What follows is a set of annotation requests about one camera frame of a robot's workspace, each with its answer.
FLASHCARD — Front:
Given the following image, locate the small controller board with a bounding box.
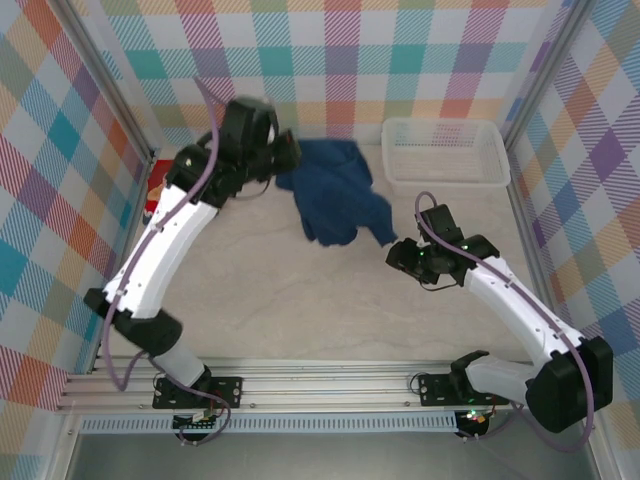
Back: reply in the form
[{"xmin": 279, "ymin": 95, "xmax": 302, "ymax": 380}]
[
  {"xmin": 172, "ymin": 408, "xmax": 221, "ymax": 435},
  {"xmin": 457, "ymin": 408, "xmax": 494, "ymax": 436}
]

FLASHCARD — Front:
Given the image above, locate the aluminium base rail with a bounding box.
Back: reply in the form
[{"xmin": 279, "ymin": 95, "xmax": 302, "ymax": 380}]
[{"xmin": 54, "ymin": 354, "xmax": 531, "ymax": 415}]

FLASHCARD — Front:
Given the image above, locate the navy blue t-shirt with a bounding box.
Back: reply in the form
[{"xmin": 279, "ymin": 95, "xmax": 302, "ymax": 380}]
[{"xmin": 274, "ymin": 138, "xmax": 400, "ymax": 249}]

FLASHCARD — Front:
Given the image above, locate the white plastic mesh basket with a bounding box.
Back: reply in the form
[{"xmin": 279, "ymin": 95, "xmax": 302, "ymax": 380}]
[{"xmin": 381, "ymin": 118, "xmax": 511, "ymax": 197}]

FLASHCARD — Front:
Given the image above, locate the red teddy bear print t-shirt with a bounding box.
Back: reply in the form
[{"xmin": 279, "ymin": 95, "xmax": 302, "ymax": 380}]
[{"xmin": 143, "ymin": 158, "xmax": 176, "ymax": 226}]

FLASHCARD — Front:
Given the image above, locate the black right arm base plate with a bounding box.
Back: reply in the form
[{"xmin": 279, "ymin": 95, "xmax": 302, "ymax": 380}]
[{"xmin": 418, "ymin": 372, "xmax": 511, "ymax": 407}]

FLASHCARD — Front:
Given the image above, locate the grey metal sheet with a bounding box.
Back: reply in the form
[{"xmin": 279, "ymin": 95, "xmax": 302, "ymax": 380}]
[{"xmin": 64, "ymin": 432, "xmax": 601, "ymax": 480}]

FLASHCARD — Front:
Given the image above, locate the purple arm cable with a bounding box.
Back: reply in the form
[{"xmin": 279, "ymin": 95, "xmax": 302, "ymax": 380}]
[
  {"xmin": 102, "ymin": 76, "xmax": 232, "ymax": 447},
  {"xmin": 414, "ymin": 191, "xmax": 596, "ymax": 454}
]

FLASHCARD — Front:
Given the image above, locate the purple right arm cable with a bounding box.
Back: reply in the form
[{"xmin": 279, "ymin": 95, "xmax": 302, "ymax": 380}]
[{"xmin": 414, "ymin": 191, "xmax": 596, "ymax": 454}]

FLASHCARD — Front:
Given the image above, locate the slotted light blue cable duct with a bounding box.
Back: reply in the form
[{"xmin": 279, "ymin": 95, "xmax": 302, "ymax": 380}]
[{"xmin": 79, "ymin": 412, "xmax": 459, "ymax": 435}]

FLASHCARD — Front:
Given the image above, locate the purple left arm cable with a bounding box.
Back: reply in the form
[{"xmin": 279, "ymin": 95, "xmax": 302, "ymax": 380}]
[{"xmin": 102, "ymin": 76, "xmax": 232, "ymax": 447}]

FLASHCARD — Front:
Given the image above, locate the aluminium frame post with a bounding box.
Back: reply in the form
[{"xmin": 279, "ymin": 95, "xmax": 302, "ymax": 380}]
[
  {"xmin": 49, "ymin": 0, "xmax": 164, "ymax": 166},
  {"xmin": 502, "ymin": 0, "xmax": 601, "ymax": 151}
]

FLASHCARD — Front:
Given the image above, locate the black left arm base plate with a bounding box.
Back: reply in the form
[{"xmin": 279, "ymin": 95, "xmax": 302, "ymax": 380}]
[{"xmin": 152, "ymin": 375, "xmax": 244, "ymax": 410}]

